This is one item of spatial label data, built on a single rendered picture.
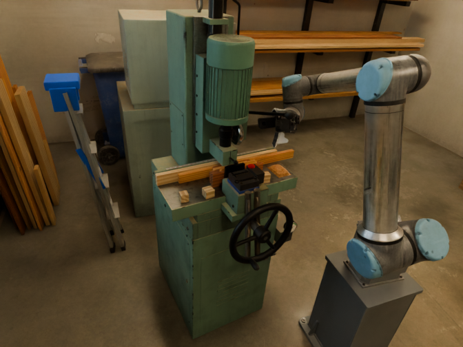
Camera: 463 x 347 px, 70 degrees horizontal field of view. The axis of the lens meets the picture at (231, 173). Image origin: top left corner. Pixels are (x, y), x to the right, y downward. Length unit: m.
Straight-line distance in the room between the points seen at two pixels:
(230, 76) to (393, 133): 0.57
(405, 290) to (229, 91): 1.13
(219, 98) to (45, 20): 2.54
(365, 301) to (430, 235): 0.40
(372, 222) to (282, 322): 1.04
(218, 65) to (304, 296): 1.51
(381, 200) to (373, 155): 0.15
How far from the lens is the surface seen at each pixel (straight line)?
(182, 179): 1.40
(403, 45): 4.39
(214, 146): 1.44
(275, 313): 2.09
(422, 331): 2.34
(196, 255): 1.48
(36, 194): 2.63
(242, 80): 1.24
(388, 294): 1.63
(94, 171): 2.05
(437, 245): 1.38
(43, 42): 3.62
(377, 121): 1.09
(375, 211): 1.19
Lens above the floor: 1.68
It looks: 32 degrees down
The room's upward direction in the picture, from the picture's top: 4 degrees clockwise
